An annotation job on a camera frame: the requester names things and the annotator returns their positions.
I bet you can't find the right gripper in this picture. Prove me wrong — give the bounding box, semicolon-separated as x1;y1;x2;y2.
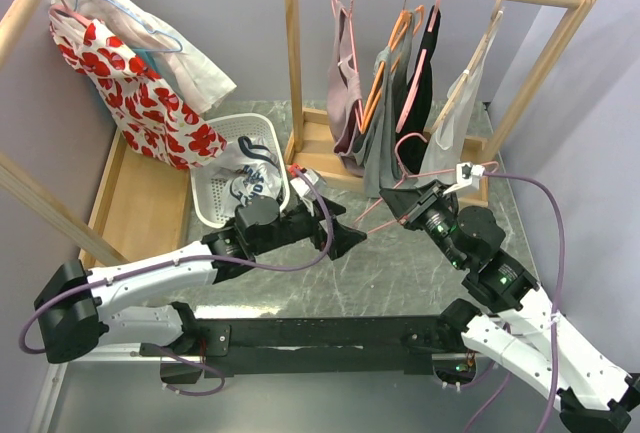
378;177;466;268

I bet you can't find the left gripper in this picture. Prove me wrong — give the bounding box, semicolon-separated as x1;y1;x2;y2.
253;194;366;259

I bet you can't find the thin pink wire hanger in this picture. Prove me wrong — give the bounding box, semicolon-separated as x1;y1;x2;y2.
353;130;500;226

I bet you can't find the white navy tank top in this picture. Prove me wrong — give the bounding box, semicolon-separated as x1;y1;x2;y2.
209;136;283;217

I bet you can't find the mauve pink tank top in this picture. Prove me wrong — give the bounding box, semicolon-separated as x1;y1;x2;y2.
327;0;364;177

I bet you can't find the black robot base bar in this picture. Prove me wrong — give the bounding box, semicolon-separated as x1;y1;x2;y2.
166;301;477;385

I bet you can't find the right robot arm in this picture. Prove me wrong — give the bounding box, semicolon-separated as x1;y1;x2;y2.
380;181;639;432

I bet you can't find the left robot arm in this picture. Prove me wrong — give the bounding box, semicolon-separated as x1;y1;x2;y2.
28;197;367;364

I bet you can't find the white sheer tank top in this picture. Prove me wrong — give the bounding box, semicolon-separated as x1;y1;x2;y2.
420;19;502;183

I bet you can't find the grey tank top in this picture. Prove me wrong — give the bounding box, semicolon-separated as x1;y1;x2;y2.
353;16;418;198

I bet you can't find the black tank top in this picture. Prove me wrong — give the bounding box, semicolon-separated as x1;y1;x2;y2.
396;6;441;161

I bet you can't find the pink plastic hanger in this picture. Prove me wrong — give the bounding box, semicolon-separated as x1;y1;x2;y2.
395;0;441;134

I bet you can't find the orange plastic hanger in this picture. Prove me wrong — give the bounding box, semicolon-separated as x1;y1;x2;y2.
359;0;425;135

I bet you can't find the beige wooden hanger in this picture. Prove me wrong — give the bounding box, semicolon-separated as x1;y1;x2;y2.
432;0;503;131

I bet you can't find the right wooden clothes rack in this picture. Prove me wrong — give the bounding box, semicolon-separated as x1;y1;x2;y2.
281;0;601;209

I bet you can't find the white plastic laundry basket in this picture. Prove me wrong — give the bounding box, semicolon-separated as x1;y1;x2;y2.
191;113;290;228

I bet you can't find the red floral white garment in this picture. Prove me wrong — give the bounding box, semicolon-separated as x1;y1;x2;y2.
48;4;227;170

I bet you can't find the white pale pink garment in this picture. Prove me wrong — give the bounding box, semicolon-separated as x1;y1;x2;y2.
65;0;237;113

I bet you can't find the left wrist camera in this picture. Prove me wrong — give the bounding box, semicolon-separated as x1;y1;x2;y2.
288;164;326;204

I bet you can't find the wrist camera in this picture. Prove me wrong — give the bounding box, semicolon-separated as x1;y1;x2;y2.
443;162;486;197
288;164;326;204

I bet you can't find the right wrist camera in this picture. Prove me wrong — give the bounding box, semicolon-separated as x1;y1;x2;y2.
443;162;486;197

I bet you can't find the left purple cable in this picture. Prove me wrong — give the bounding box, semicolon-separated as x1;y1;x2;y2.
18;166;335;354

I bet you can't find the blue wire hanger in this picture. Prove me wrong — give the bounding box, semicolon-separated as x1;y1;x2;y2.
67;0;184;54

